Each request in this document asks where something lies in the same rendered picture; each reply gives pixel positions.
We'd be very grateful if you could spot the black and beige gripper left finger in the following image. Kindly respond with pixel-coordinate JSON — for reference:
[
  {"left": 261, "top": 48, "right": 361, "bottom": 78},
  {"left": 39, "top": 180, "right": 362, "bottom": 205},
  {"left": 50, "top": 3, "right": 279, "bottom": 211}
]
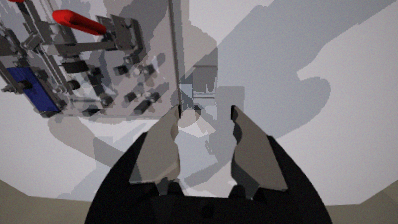
[{"left": 84, "top": 104, "right": 181, "bottom": 224}]

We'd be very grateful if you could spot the dark blue flat plate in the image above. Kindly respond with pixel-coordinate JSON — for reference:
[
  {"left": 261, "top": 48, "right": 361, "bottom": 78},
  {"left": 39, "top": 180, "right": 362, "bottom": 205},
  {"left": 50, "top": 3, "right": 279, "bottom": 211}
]
[{"left": 7, "top": 66, "right": 63, "bottom": 111}]

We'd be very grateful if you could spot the grey flat plate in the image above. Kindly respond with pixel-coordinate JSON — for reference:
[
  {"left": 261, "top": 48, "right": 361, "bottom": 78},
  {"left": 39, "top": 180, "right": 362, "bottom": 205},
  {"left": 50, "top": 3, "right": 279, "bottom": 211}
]
[{"left": 0, "top": 0, "right": 181, "bottom": 116}]

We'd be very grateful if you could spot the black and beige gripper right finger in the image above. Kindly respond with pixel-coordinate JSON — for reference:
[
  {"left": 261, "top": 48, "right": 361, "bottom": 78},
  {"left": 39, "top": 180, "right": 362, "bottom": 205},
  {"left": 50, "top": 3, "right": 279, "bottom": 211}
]
[{"left": 231, "top": 105, "right": 333, "bottom": 224}]

